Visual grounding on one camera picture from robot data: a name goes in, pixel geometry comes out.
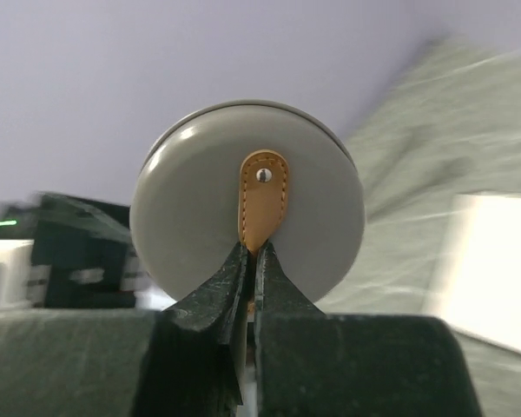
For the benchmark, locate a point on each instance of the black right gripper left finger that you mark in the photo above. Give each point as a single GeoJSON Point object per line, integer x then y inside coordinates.
{"type": "Point", "coordinates": [195, 361]}

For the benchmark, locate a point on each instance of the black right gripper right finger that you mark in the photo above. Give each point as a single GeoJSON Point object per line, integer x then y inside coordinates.
{"type": "Point", "coordinates": [309, 363]}

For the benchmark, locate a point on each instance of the grey round lid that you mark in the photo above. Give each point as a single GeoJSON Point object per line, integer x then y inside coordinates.
{"type": "Point", "coordinates": [248, 172]}

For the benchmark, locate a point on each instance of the white square plate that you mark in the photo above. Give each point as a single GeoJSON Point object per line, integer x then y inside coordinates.
{"type": "Point", "coordinates": [476, 285]}

